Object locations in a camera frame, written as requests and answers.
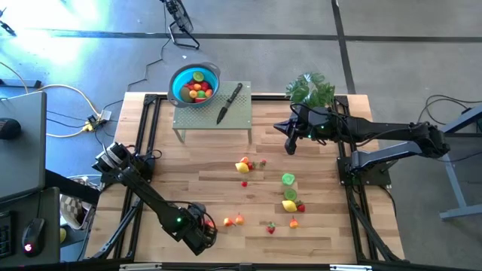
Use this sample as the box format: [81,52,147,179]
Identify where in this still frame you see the black mouse with light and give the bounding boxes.
[21,217,47,258]

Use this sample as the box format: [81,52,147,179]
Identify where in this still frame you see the grey desk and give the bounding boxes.
[0,91,48,203]

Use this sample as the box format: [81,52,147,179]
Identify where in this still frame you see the checkered fabric bag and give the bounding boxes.
[59,175,96,231]

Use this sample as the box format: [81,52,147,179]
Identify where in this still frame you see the dark desk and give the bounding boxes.
[0,187,62,269]

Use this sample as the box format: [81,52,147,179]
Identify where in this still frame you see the black-handled kitchen knife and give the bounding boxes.
[216,82,244,126]

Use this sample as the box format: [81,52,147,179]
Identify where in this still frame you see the potted monstera plant white pot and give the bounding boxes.
[285,72,336,111]

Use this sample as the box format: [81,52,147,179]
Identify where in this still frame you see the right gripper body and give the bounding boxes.
[297,106,328,141]

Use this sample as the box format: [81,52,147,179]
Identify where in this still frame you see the grey metal desk frame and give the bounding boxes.
[436,104,482,222]

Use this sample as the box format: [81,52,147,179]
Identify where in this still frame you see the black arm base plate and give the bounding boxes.
[337,154,392,187]
[92,150,156,185]

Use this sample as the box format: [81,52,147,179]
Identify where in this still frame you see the black computer mouse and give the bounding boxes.
[0,117,23,141]

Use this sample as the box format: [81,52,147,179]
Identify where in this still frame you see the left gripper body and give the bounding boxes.
[183,214,212,245]

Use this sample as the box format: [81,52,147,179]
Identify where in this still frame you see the black floor fan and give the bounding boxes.
[160,0,201,50]

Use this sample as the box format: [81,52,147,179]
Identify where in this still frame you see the silver metal bracket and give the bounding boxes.
[329,263,374,271]
[119,263,163,271]

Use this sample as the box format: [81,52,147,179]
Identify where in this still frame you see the blue collapsible colander grey rim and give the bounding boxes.
[166,62,221,109]

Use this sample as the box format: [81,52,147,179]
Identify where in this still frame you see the cream thick cable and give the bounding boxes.
[0,59,102,139]

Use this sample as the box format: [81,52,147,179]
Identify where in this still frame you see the black keyboard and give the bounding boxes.
[0,209,17,260]

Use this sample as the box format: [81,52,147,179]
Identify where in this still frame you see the green perforated metal riser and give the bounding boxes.
[172,80,253,145]

